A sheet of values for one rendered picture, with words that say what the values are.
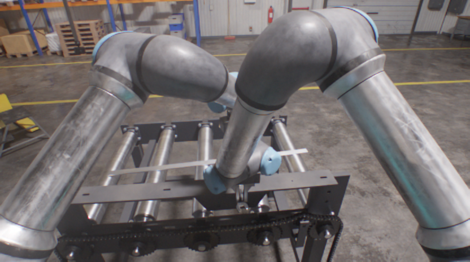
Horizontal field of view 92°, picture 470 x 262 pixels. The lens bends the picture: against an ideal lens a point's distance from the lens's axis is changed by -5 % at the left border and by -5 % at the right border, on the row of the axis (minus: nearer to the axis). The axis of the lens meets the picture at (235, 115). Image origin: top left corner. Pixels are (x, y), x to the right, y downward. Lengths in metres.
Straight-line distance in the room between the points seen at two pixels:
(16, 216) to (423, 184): 0.59
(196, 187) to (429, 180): 0.81
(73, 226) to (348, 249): 1.96
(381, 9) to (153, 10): 8.94
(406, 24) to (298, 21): 12.36
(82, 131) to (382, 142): 0.48
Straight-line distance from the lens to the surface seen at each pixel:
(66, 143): 0.46
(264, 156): 0.67
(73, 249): 1.38
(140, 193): 1.07
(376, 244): 2.50
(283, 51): 0.35
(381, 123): 0.41
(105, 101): 0.47
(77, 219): 1.32
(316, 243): 1.45
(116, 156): 1.77
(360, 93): 0.41
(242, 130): 0.45
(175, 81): 0.42
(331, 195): 1.23
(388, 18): 12.11
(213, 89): 0.46
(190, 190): 1.02
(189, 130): 1.99
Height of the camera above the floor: 1.90
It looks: 29 degrees down
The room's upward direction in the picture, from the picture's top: 1 degrees counter-clockwise
